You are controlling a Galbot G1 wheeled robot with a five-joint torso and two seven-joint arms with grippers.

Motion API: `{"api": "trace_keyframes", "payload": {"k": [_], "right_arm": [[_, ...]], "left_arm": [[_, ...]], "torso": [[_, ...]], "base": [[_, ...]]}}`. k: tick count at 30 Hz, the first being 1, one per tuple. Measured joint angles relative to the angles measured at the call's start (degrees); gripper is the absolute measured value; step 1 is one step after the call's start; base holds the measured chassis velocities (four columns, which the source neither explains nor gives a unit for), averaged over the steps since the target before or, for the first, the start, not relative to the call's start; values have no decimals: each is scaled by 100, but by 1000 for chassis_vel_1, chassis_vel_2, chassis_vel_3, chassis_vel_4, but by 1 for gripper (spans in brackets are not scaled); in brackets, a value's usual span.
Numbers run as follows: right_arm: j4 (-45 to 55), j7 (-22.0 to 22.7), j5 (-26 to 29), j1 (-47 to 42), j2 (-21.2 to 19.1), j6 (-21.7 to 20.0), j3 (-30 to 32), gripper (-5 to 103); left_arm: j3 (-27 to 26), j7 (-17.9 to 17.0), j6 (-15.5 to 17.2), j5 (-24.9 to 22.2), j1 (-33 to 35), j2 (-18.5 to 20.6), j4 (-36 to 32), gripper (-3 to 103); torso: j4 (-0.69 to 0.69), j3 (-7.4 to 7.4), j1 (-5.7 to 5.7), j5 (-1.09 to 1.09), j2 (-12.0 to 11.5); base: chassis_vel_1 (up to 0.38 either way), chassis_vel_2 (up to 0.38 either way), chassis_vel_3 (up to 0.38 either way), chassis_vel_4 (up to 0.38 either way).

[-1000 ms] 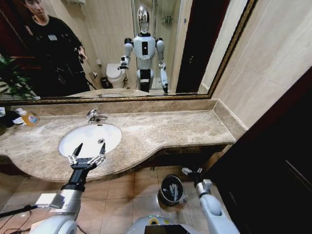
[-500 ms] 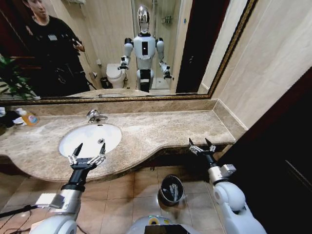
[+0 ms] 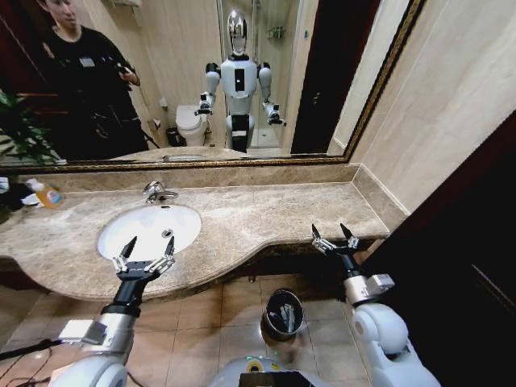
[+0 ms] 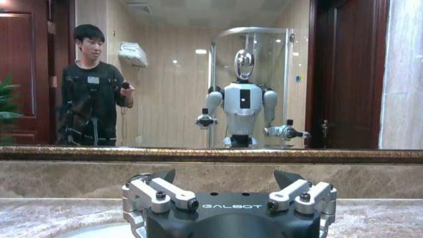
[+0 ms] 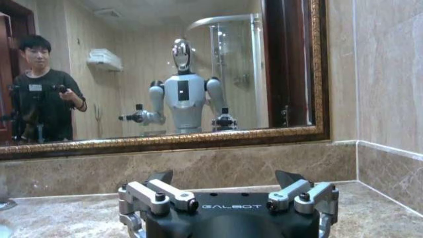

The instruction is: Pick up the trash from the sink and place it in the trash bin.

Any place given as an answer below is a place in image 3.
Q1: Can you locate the gold framed wall mirror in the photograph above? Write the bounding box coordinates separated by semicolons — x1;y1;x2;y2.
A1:
0;0;428;175

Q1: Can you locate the dark wooden door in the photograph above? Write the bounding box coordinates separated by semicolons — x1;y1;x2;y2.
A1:
360;114;516;387

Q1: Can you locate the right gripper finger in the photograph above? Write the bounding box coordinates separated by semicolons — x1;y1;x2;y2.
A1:
340;223;360;249
311;223;333;254

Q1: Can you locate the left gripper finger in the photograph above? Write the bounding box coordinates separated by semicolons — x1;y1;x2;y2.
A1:
112;236;138;274
149;235;177;275

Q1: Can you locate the green leafy plant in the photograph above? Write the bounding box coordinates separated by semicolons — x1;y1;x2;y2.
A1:
0;90;58;166

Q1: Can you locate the round metal trash bin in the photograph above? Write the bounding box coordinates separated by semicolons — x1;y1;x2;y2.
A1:
260;287;306;344

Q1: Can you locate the white oval sink basin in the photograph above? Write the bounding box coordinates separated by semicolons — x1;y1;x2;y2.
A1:
96;203;202;263

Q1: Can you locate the orange soap bottle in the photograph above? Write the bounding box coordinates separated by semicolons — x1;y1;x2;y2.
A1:
25;177;66;210

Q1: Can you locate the pale wrapper trash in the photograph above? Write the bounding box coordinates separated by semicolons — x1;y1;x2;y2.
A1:
267;302;298;334

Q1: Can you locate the chrome faucet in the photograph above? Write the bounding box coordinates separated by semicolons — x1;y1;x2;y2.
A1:
142;180;180;205

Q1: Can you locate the black floor cable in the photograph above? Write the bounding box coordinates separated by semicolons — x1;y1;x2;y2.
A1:
0;337;68;384

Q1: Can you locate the white robot front shell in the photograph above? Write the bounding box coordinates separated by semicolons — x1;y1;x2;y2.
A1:
207;354;319;387

